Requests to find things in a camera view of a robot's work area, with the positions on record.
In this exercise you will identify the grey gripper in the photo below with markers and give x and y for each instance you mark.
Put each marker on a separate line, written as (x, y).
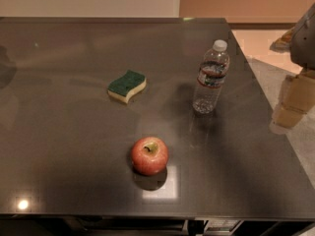
(305, 44)

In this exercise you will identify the red apple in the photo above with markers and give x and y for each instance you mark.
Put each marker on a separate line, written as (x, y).
(149, 155)

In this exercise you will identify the clear plastic water bottle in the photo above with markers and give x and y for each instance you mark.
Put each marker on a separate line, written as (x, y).
(211, 75)

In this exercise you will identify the green and yellow sponge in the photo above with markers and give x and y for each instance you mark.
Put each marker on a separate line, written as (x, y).
(125, 87)

